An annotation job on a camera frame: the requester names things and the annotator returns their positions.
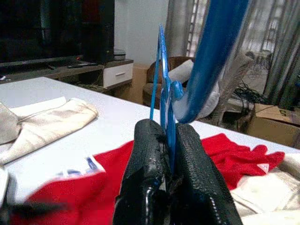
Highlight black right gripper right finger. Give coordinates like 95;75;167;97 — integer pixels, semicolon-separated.
169;123;243;225

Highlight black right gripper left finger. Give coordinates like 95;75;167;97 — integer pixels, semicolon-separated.
113;118;174;225

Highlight red shirt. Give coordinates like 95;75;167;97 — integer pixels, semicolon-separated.
10;133;286;225

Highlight white denim jeans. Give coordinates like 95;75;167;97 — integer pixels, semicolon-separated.
0;95;99;166

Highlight blue plastic hanger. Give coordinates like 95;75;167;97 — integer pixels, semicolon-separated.
149;0;253;175

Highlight cream white garment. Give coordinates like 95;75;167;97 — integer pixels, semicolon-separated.
231;150;300;225

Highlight brown armchair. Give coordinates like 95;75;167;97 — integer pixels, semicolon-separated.
142;56;196;107

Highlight cardboard box with green print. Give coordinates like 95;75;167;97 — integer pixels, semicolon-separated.
245;103;300;149

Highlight white brown TV cabinet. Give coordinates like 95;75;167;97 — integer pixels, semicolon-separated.
0;58;135;91

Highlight grey round appliance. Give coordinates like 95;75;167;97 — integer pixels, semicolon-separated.
113;48;128;62

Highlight black remote control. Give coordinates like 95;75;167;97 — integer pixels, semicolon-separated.
67;61;98;69

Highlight sheer grey curtain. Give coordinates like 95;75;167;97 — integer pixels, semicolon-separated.
165;0;300;111

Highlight black television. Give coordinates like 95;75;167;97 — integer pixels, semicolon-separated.
0;0;115;70

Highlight black cable tangle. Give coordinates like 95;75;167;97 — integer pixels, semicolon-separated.
233;81;267;112

